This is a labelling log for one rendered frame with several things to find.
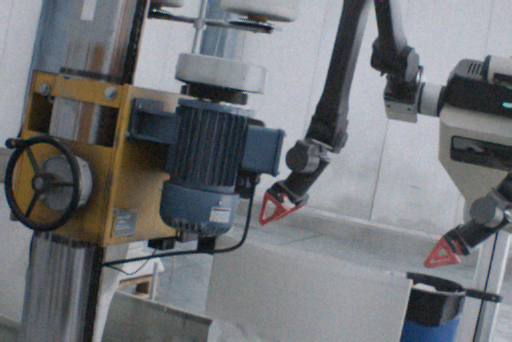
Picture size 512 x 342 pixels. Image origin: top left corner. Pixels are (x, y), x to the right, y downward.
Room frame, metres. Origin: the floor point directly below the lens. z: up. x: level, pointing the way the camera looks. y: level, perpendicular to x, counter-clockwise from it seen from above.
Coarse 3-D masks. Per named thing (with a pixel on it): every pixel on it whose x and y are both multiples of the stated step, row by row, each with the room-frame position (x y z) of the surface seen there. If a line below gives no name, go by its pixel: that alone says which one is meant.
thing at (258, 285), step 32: (224, 256) 2.00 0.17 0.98; (256, 256) 1.94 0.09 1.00; (288, 256) 1.89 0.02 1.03; (320, 256) 1.99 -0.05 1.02; (224, 288) 1.99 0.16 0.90; (256, 288) 1.93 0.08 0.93; (288, 288) 1.88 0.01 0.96; (320, 288) 1.86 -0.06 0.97; (352, 288) 1.86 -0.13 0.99; (384, 288) 1.86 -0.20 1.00; (224, 320) 1.98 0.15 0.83; (256, 320) 1.92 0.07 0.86; (288, 320) 1.88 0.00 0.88; (320, 320) 1.86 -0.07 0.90; (352, 320) 1.86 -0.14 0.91; (384, 320) 1.86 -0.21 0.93
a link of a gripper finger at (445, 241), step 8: (448, 232) 1.80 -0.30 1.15; (440, 240) 1.79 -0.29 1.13; (448, 240) 1.78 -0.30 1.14; (448, 248) 1.79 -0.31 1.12; (432, 256) 1.81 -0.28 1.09; (456, 256) 1.78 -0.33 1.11; (424, 264) 1.82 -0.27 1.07; (432, 264) 1.81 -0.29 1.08; (440, 264) 1.80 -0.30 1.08; (448, 264) 1.79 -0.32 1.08
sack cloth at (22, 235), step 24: (0, 192) 2.19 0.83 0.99; (0, 216) 2.16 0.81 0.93; (0, 240) 2.12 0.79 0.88; (24, 240) 2.13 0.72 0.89; (0, 264) 2.08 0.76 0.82; (24, 264) 2.08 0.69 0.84; (120, 264) 2.06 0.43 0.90; (0, 288) 2.07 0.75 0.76; (24, 288) 2.05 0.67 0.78; (0, 312) 2.07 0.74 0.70; (96, 336) 2.08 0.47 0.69
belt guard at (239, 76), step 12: (180, 60) 1.61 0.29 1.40; (192, 60) 1.58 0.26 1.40; (204, 60) 1.57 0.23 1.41; (216, 60) 1.57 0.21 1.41; (228, 60) 1.57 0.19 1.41; (180, 72) 1.60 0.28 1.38; (192, 72) 1.58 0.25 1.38; (204, 72) 1.57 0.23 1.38; (216, 72) 1.57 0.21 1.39; (228, 72) 1.57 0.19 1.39; (240, 72) 1.58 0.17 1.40; (252, 72) 1.60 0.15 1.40; (264, 72) 1.63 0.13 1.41; (204, 84) 2.00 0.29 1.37; (216, 84) 1.57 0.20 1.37; (228, 84) 1.57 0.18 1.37; (240, 84) 1.58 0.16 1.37; (252, 84) 1.60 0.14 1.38; (264, 84) 1.64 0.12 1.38
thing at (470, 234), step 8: (464, 224) 1.83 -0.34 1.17; (472, 224) 1.81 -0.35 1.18; (456, 232) 1.80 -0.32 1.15; (464, 232) 1.82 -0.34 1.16; (472, 232) 1.81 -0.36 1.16; (480, 232) 1.80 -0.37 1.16; (488, 232) 1.80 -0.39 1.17; (464, 240) 1.81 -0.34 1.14; (472, 240) 1.81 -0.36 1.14; (480, 240) 1.81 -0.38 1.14; (464, 248) 1.79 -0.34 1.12; (472, 248) 1.83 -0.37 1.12
